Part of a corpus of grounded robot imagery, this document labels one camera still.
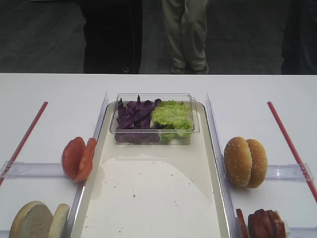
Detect large pale bun bottom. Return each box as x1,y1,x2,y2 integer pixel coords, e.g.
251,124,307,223
9,201,53,238

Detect green lettuce leaves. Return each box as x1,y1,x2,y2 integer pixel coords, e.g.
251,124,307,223
151,100,193,143

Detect inner tomato slice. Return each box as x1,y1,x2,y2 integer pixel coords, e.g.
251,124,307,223
74,138,97,182

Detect single red meat slice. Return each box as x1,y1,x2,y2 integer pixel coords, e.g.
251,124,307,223
236,209,249,238

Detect red meat patty stack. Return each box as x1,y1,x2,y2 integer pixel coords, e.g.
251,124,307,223
248,209,289,238

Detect clear plastic salad container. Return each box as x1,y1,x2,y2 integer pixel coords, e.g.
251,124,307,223
109,93,200,144

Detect purple cabbage leaves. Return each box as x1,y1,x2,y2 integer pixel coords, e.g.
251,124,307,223
114,97,161,144

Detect white rectangular metal tray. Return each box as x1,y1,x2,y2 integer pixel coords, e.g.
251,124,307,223
71,103,230,238

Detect sesame bun top near tray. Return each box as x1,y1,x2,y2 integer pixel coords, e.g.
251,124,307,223
223,137,252,187

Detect person in black trousers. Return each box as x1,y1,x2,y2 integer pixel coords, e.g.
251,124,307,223
76,0,143,74

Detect person in khaki trousers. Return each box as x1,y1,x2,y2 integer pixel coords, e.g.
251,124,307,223
162,0,209,74

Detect sesame bun top outer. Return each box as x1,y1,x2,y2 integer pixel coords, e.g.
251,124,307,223
247,139,267,188

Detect left clear long divider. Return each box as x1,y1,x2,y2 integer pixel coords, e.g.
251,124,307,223
65,91,110,238

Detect clear long divider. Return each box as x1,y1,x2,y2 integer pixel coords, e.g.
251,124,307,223
206,94,241,238
65,91,110,238

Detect right clear long divider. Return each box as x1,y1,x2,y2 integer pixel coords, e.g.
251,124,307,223
206,94,241,238

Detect small pale bun bottom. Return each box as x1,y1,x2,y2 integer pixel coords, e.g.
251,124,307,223
48,203,70,238

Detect right clear upper cross track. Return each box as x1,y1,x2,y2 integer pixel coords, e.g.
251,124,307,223
265,164,314,181

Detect left clear upper cross track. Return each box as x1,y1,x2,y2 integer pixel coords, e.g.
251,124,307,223
0,161,67,179

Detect person in dark blue trousers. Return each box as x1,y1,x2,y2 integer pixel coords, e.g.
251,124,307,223
281,0,317,75

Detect left red plastic rail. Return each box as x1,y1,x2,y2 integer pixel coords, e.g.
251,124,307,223
0,101,48,185

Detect red plastic rail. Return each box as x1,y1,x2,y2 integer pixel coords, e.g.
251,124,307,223
267,101,317,201
0,101,48,185

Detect right red plastic rail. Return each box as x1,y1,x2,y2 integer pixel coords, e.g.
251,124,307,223
267,101,317,201

